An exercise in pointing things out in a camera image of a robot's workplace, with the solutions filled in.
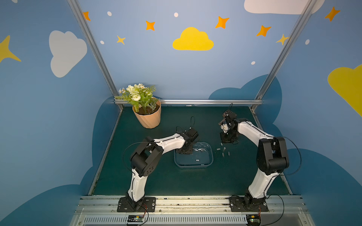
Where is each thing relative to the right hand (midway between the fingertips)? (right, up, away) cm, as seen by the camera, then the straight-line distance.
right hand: (225, 140), depth 95 cm
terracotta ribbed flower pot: (-51, +14, -1) cm, 53 cm away
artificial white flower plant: (-55, +28, -10) cm, 62 cm away
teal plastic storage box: (-16, -11, -3) cm, 20 cm away
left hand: (-27, -7, -1) cm, 27 cm away
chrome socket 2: (0, -6, 0) cm, 6 cm away
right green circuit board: (+8, -39, -22) cm, 45 cm away
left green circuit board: (-54, -38, -23) cm, 70 cm away
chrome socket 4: (+1, -9, -2) cm, 9 cm away
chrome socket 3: (-2, -10, -2) cm, 10 cm away
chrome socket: (-5, -6, 0) cm, 8 cm away
